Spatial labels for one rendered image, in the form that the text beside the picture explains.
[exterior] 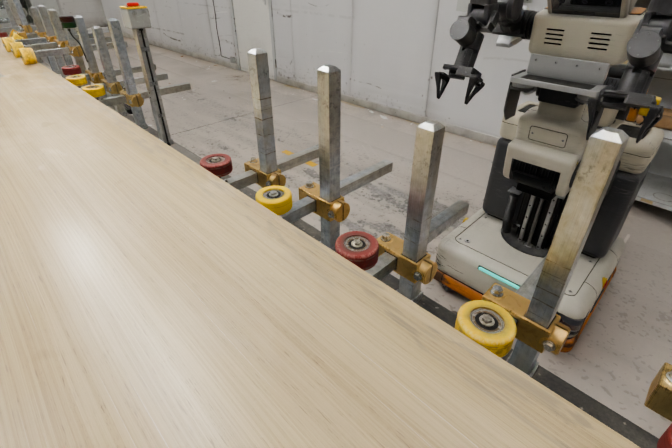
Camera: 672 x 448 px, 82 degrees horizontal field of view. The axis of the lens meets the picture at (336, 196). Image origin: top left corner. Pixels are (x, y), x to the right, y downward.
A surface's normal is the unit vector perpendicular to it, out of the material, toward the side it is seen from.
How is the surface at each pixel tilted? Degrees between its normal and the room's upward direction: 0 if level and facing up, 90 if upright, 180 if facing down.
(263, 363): 0
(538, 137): 98
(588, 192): 90
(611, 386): 0
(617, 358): 0
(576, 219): 90
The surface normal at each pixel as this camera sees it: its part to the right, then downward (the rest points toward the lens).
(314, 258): 0.00, -0.86
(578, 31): -0.70, 0.47
